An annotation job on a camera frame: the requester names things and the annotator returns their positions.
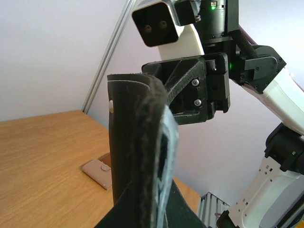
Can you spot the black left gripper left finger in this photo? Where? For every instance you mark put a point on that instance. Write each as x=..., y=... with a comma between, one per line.
x=124, y=214

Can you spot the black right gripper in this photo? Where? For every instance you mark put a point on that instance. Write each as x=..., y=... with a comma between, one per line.
x=196, y=86

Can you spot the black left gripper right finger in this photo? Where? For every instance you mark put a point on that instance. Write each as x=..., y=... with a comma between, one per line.
x=178, y=213

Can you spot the black leather card holder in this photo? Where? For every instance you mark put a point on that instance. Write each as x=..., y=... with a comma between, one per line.
x=143, y=140

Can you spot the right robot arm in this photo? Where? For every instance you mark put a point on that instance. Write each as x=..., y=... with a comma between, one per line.
x=261, y=72

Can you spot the beige leather card holder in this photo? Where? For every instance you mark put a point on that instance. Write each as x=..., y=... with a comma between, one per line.
x=99, y=172

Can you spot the brown leather card holder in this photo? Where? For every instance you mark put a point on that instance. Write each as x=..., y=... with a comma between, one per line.
x=106, y=159

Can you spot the aluminium rail frame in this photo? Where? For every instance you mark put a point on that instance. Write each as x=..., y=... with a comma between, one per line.
x=210, y=208

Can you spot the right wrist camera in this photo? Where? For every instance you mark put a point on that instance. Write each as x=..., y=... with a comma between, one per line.
x=169, y=26

